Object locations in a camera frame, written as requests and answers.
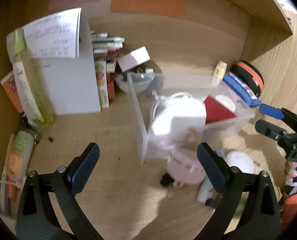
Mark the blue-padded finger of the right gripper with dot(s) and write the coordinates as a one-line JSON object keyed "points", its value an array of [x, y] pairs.
{"points": [[272, 111]]}

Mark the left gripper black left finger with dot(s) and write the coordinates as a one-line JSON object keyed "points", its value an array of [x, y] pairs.
{"points": [[36, 218]]}

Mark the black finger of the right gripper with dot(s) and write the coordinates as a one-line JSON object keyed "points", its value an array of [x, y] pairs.
{"points": [[269, 130]]}

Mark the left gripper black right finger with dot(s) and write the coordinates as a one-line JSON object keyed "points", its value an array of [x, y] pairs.
{"points": [[260, 218]]}

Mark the white round jar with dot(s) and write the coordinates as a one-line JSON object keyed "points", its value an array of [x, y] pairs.
{"points": [[240, 160]]}

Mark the pink round container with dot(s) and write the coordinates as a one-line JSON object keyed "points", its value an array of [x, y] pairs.
{"points": [[183, 168]]}

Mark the mint green tube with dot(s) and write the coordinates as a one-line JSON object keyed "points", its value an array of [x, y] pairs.
{"points": [[205, 191]]}

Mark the right hand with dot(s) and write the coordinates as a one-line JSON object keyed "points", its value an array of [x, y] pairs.
{"points": [[290, 171]]}

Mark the orange sleeve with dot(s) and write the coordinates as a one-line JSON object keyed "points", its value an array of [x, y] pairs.
{"points": [[288, 209]]}

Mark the black orange zip case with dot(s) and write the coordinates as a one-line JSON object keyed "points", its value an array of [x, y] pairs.
{"points": [[249, 75]]}

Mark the blue patchwork pouch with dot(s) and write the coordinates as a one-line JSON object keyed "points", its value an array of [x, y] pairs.
{"points": [[241, 89]]}

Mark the red pouch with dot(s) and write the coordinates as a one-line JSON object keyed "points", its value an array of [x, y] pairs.
{"points": [[215, 111]]}

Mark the cream lotion tube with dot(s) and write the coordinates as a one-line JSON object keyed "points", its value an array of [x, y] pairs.
{"points": [[219, 73]]}

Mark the green orange tube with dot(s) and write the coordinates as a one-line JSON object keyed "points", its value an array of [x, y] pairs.
{"points": [[19, 155]]}

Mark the white cloth item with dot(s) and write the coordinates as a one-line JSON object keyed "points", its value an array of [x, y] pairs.
{"points": [[172, 116]]}

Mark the clear plastic storage bin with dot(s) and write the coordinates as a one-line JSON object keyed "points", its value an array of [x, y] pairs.
{"points": [[199, 86]]}

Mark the yellow-green spray bottle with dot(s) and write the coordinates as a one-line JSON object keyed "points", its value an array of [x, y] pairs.
{"points": [[33, 101]]}

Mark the orange booklet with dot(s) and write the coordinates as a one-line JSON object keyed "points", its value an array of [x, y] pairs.
{"points": [[9, 85]]}

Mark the clear bowl with clips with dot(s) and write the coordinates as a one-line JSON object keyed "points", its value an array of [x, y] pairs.
{"points": [[140, 80]]}

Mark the small pink-white box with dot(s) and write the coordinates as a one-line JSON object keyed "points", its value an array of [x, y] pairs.
{"points": [[133, 59]]}

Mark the fruit pattern box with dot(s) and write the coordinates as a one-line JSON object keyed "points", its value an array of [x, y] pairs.
{"points": [[100, 70]]}

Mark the orange paper note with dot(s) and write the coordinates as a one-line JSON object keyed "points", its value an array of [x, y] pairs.
{"points": [[168, 8]]}

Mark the stack of books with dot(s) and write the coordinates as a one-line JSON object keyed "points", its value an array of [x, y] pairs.
{"points": [[103, 43]]}

